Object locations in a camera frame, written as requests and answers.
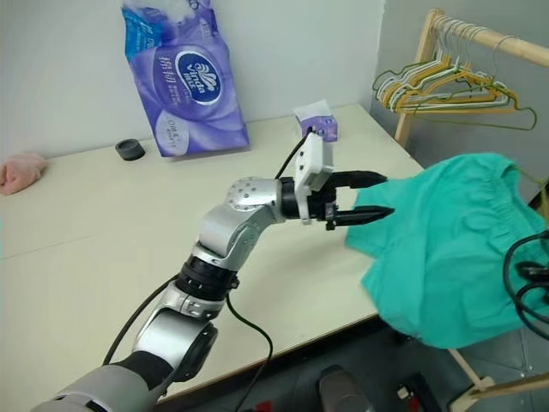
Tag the small purple tissue box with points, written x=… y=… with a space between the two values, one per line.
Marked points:
x=323 y=126

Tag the large purple tissue pack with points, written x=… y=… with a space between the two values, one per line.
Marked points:
x=188 y=86

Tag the pink cloth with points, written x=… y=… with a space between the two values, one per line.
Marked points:
x=21 y=173

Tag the green shorts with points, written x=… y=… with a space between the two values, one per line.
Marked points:
x=429 y=240

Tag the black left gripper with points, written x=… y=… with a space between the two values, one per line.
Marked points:
x=321 y=201

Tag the wooden clothes rack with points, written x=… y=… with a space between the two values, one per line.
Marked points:
x=412 y=98

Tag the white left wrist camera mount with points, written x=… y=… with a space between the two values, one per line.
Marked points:
x=315 y=163

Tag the red and black object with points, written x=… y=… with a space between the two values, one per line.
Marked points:
x=409 y=397

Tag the dark rounded shape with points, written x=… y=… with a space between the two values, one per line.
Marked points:
x=343 y=390

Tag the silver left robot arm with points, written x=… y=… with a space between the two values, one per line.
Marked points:
x=227 y=227

